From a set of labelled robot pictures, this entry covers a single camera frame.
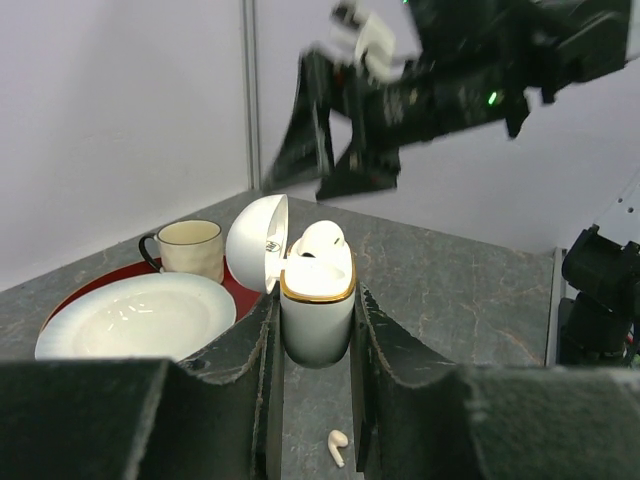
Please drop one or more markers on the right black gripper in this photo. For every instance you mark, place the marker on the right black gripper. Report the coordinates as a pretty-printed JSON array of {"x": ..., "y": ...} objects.
[{"x": 385, "y": 116}]

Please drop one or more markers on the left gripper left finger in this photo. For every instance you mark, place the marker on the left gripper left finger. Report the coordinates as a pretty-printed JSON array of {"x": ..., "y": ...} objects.
[{"x": 215, "y": 415}]

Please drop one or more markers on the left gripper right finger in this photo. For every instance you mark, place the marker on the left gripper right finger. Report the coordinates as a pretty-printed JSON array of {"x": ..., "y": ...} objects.
[{"x": 418, "y": 415}]

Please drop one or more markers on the white earbud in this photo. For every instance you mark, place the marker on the white earbud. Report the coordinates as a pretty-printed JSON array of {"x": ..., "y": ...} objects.
[
  {"x": 319, "y": 239},
  {"x": 336, "y": 441}
]

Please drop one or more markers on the white earbud case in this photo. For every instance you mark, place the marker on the white earbud case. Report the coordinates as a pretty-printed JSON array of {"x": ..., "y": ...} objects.
[{"x": 317, "y": 295}]

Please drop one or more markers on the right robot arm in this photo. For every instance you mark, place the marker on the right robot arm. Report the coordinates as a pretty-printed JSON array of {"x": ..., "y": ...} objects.
[{"x": 485, "y": 55}]

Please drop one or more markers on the white plate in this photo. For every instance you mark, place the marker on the white plate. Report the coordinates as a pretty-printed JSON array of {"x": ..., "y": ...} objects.
[{"x": 171, "y": 315}]

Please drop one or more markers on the red round tray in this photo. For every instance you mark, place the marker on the red round tray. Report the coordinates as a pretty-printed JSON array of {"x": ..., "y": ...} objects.
[{"x": 244, "y": 298}]

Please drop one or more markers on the beige cup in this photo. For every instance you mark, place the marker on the beige cup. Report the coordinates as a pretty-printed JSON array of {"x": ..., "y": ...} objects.
[{"x": 191, "y": 246}]

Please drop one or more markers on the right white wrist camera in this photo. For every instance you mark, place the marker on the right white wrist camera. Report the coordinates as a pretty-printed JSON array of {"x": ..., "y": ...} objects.
[{"x": 366, "y": 36}]

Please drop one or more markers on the right rear aluminium post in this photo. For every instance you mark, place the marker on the right rear aluminium post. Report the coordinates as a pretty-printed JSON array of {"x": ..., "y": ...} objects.
[{"x": 250, "y": 66}]

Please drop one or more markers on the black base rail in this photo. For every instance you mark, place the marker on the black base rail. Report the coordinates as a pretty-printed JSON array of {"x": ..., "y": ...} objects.
[{"x": 600, "y": 326}]

